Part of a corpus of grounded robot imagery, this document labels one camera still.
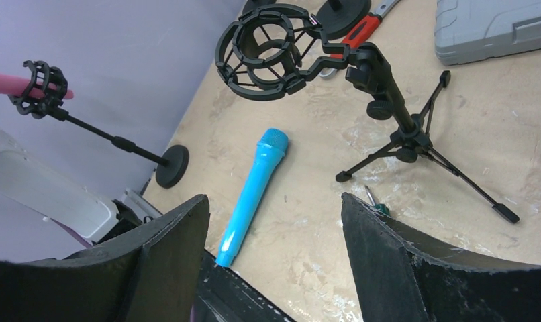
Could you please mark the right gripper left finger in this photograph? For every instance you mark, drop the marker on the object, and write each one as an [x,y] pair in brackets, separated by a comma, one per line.
[90,285]

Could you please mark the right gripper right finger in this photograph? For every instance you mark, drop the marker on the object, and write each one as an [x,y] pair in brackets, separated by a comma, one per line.
[403,274]

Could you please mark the blue microphone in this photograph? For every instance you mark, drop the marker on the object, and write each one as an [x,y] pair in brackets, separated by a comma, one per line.
[270,150]

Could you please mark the black round-base stand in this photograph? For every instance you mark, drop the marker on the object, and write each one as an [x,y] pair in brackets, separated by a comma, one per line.
[251,5]
[338,17]

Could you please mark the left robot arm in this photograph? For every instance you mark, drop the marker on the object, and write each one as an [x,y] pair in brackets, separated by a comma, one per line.
[88,215]

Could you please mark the pink microphone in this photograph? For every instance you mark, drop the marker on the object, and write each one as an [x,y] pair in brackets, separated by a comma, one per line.
[12,85]

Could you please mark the black round-base back stand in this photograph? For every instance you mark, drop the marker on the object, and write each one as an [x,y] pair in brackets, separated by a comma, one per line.
[251,5]

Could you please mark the green stubby screwdriver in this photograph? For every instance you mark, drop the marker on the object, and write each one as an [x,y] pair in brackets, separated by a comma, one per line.
[374,202]

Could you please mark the grey plastic tool case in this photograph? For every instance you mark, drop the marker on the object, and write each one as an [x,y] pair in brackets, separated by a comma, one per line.
[472,31]

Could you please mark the red adjustable wrench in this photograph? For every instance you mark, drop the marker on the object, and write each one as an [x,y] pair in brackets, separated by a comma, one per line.
[362,31]

